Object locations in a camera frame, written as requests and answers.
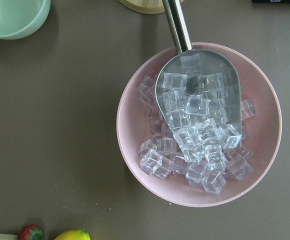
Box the red strawberry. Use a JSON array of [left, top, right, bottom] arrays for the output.
[[18, 224, 44, 240]]

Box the clear ice cubes pile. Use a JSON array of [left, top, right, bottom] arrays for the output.
[[137, 51, 253, 195]]

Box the yellow lemon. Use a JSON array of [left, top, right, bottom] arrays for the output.
[[54, 229, 91, 240]]

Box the wooden cutting board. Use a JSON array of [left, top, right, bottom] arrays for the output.
[[0, 233, 19, 240]]

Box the wooden glass stand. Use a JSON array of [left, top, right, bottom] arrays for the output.
[[117, 0, 186, 15]]

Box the metal ice scoop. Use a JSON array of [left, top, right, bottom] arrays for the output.
[[155, 0, 242, 151]]

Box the pink bowl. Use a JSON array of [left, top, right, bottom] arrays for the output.
[[116, 42, 282, 208]]

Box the mint green bowl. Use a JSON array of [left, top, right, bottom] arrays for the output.
[[0, 0, 51, 40]]

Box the black framed tray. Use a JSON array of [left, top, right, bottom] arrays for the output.
[[251, 0, 290, 4]]

